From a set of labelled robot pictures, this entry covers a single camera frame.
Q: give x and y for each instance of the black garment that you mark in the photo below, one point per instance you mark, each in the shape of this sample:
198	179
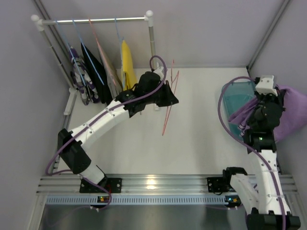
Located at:
97	74

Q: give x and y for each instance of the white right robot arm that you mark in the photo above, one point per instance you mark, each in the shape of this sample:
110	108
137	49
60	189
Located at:
265	205

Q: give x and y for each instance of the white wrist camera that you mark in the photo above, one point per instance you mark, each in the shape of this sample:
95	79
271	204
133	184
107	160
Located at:
160	71
266	85

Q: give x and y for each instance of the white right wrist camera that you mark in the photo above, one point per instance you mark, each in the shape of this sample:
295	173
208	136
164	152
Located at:
266	85

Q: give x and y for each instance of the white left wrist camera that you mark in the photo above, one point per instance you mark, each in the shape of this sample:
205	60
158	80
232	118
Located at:
160	71

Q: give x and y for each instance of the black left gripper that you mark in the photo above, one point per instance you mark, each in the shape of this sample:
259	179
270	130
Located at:
165	95

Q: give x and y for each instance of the purple white patterned garment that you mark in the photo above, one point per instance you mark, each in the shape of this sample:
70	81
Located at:
81	79

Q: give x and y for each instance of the white clothes rack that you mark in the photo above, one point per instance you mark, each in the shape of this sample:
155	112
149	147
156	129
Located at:
40	25

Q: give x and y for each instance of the pink wire hanger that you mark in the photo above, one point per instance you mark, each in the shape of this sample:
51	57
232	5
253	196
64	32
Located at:
173	88
110	71

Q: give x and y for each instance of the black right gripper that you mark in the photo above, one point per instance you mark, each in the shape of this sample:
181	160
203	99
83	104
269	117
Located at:
281	96

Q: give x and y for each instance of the teal transparent plastic basin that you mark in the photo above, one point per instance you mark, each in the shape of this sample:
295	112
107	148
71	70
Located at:
237	95

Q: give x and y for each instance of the grey beige garment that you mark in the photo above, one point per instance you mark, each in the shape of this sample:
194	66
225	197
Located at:
115	91

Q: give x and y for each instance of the yellow garment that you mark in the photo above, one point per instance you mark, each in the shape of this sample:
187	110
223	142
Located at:
127	71

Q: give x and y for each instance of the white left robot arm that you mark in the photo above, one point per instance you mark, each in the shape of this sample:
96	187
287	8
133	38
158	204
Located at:
152	88

